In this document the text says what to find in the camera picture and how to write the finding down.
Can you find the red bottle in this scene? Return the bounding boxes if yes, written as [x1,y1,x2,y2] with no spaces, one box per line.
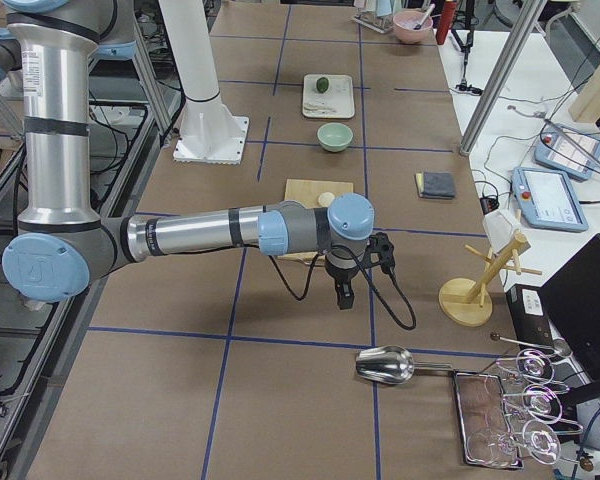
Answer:
[435,0,457,45]

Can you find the green avocado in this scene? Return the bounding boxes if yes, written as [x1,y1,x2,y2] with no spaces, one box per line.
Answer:
[315,76,330,94]

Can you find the green ceramic bowl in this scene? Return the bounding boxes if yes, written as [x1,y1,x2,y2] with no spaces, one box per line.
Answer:
[316,122,353,153]

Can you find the wooden mug tree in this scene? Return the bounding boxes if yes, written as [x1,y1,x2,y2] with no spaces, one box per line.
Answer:
[438,230,542,327]

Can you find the black tripod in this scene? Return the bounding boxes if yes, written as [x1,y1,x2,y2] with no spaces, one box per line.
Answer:
[451,0,483,96]

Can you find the aluminium frame post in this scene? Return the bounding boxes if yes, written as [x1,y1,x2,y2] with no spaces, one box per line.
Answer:
[459,0,546,156]

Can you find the white ceramic spoon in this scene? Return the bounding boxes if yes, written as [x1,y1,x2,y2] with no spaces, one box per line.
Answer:
[302,102,337,115]

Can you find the white paper cup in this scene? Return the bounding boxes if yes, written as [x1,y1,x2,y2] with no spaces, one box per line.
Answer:
[482,209,521,254]

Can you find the blue teach pendant far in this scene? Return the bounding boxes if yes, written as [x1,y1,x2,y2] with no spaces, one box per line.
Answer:
[534,124,600,181]

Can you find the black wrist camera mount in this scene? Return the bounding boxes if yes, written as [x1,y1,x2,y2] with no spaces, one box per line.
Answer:
[369,232,396,276]

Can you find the pink bowl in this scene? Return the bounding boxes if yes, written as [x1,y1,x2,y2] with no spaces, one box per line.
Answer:
[392,10,433,44]

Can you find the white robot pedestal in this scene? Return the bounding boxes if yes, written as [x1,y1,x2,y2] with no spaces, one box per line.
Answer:
[159,0,249,165]

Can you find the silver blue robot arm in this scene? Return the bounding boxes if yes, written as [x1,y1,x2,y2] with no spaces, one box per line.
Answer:
[2,1,376,309]

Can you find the black monitor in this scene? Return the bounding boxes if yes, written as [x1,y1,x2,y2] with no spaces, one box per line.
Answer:
[540,233,600,380]

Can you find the blue teach pendant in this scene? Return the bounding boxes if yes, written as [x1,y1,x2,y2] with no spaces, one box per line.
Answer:
[534,124,600,181]
[511,167,589,233]

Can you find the wooden cutting board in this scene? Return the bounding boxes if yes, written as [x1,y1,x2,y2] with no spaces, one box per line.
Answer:
[279,178,355,263]

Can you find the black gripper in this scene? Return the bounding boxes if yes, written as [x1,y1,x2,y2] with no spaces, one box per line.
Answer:
[325,249,359,310]

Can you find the black camera cable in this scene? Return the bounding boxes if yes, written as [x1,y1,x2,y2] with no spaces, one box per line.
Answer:
[268,249,417,331]

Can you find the metal tray with glass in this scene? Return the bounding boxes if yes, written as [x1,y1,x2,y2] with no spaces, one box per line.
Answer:
[452,371,524,471]

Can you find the white steamed bun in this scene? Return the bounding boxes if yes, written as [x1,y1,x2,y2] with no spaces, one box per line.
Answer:
[317,191,335,208]

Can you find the blue teach pendant near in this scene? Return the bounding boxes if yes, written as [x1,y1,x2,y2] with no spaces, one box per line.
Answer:
[511,167,589,233]

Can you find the white bear tray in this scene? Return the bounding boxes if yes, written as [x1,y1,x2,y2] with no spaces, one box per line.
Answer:
[301,74,355,119]

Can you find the grey folded cloth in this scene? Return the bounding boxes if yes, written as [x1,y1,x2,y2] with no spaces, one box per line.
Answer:
[414,171,456,200]

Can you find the clear wine glass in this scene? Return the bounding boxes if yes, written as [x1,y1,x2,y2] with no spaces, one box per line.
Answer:
[465,420,561,469]

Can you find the metal scoop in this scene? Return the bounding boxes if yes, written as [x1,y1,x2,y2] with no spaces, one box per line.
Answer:
[355,345,454,385]

